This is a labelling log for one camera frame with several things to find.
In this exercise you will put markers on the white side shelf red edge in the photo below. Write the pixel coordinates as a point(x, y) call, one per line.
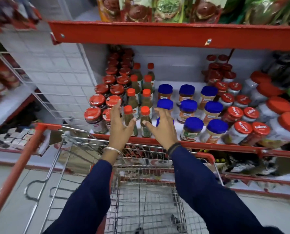
point(8, 107)

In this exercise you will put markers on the group of blue-lidded spread jars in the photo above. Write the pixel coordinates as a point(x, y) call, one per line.
point(191, 107)

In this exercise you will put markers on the row of green food packets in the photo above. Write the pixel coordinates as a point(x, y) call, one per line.
point(262, 9)

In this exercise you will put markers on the person's left thumb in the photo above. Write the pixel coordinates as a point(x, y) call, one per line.
point(131, 125)

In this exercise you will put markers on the group of dark red-lidded jars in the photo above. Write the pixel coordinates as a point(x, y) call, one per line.
point(98, 99)

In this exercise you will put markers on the pile of small pale boxes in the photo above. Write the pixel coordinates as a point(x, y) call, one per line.
point(15, 138)

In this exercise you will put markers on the group of printed red-lid jars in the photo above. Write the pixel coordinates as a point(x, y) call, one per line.
point(235, 114)

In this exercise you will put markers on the group of green orange-capped bottles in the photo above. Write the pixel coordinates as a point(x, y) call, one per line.
point(146, 99)

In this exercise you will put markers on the person's right forearm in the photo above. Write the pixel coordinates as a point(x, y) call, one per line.
point(208, 192)

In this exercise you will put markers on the silver bangle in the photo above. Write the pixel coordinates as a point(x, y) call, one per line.
point(112, 149)

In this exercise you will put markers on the person's left hand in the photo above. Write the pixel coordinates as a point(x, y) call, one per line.
point(119, 130)

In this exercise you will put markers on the hanging red snack packets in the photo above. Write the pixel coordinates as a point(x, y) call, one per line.
point(10, 12)

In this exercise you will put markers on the person's right hand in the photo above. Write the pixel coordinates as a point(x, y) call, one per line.
point(165, 131)

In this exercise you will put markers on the pile of mixed dark packets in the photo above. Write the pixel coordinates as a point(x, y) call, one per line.
point(252, 165)

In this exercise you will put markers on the large white jar orange lid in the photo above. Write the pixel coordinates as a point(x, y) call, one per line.
point(264, 93)
point(274, 107)
point(281, 130)
point(254, 81)

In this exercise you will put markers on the black wristband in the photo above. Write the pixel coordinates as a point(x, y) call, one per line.
point(173, 148)

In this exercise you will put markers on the red metal shelf unit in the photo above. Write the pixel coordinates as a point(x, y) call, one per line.
point(159, 34)

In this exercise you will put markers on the row of brown food packets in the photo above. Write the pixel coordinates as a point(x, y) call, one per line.
point(159, 9)

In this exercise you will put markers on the person's left forearm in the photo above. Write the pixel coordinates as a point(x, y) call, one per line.
point(86, 199)

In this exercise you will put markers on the pile of red packets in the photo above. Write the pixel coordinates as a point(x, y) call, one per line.
point(1, 80)

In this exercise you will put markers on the person's right thumb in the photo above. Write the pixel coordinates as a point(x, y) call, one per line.
point(149, 126)

